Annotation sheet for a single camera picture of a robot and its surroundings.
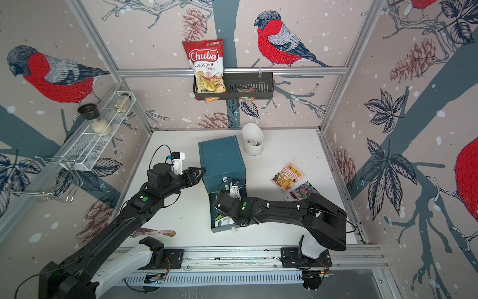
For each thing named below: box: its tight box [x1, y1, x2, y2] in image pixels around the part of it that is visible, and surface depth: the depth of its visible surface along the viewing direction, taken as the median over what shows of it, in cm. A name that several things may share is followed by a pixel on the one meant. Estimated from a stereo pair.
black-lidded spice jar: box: [77, 103, 113, 137], surface depth 72 cm
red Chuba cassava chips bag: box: [182, 38, 228, 104], surface depth 85 cm
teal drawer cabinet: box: [198, 135, 247, 194], surface depth 81 cm
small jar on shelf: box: [113, 93, 132, 113], surface depth 87 cm
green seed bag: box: [214, 214, 235, 228], surface depth 81 cm
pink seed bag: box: [282, 181, 320, 202], surface depth 94 cm
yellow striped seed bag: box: [269, 161, 307, 193], surface depth 100 cm
